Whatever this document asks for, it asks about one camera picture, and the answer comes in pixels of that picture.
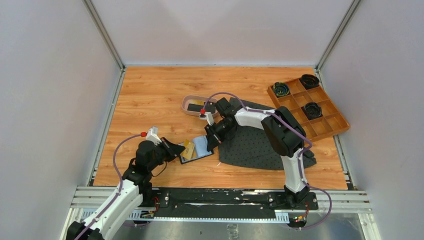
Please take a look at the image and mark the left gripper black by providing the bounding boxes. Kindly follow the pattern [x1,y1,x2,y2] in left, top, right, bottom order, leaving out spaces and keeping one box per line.
[148,137,185,172]

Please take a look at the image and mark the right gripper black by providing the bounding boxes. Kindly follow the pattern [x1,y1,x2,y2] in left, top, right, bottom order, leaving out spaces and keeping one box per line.
[205,119,235,152]

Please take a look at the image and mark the black leather card holder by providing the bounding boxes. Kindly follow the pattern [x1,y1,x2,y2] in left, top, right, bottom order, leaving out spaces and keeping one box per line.
[178,135,214,165]

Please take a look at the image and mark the gold credit card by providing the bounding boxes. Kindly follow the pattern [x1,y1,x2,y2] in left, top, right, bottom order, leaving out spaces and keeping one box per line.
[183,139,195,149]
[180,147,197,163]

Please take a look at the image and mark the pink oval tray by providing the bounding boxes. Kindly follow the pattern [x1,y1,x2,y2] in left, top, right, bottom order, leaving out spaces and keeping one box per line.
[181,95,219,117]

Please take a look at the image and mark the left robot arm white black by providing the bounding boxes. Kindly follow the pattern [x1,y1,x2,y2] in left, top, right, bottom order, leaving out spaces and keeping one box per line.
[65,137,185,240]

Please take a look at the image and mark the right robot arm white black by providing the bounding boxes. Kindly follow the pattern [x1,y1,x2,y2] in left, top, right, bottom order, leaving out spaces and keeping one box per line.
[199,98,310,209]

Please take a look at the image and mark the dark grey dotted cloth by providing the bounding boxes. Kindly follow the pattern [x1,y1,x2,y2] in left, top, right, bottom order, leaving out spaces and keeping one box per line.
[218,96,317,171]

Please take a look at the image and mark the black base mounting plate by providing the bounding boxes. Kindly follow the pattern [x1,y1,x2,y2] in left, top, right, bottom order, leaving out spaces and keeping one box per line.
[139,187,319,220]

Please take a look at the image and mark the coiled black belt middle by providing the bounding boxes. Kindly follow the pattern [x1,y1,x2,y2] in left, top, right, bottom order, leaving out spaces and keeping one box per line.
[301,102,323,120]

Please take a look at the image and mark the coiled black belt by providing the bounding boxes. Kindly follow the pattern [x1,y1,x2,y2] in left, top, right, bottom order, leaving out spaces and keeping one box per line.
[301,102,323,120]
[299,74,320,90]

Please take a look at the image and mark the coiled black belt top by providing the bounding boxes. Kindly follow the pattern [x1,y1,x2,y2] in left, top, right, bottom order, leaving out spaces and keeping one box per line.
[299,74,320,90]

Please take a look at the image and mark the brown wooden compartment tray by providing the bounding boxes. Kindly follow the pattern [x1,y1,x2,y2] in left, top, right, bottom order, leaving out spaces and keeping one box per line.
[267,74,350,142]

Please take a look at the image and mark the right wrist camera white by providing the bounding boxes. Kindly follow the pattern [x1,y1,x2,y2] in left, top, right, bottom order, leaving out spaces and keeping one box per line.
[199,111,215,126]

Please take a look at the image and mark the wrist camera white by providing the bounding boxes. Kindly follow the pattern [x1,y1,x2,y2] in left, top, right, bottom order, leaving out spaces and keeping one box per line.
[199,111,215,126]
[145,126,162,146]

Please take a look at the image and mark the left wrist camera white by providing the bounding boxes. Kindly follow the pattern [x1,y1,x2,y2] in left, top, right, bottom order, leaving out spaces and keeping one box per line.
[145,126,162,146]

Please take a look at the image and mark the aluminium frame rail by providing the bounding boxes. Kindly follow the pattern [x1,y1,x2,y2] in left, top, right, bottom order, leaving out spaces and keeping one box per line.
[61,181,381,240]

